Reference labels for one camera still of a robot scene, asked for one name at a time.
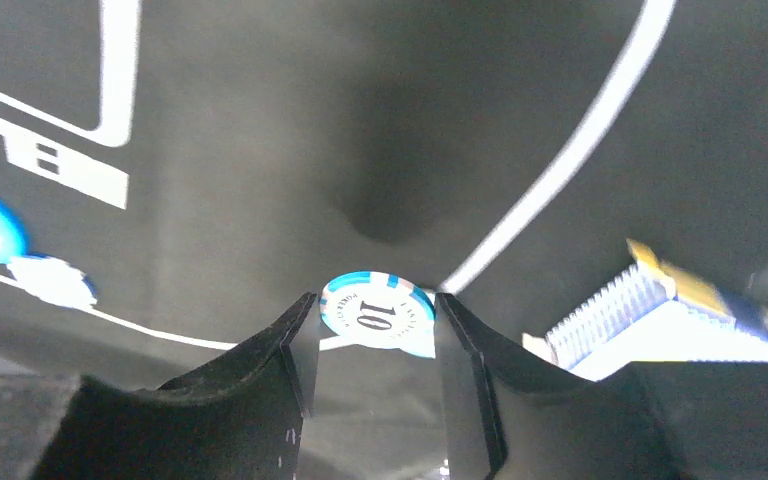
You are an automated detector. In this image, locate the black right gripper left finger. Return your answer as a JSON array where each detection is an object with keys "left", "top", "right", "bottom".
[{"left": 31, "top": 293, "right": 319, "bottom": 479}]

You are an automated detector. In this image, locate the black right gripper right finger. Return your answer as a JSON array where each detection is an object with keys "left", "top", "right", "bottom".
[{"left": 434, "top": 294, "right": 768, "bottom": 479}]

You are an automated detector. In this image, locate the white light-blue ten chip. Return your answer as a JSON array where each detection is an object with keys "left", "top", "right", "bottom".
[{"left": 319, "top": 271, "right": 435, "bottom": 359}]

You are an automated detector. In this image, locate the blue playing card deck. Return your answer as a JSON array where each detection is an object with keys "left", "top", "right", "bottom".
[{"left": 521, "top": 240, "right": 768, "bottom": 381}]

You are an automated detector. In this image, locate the black poker felt mat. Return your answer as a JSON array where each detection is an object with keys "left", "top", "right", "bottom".
[{"left": 0, "top": 1, "right": 768, "bottom": 479}]

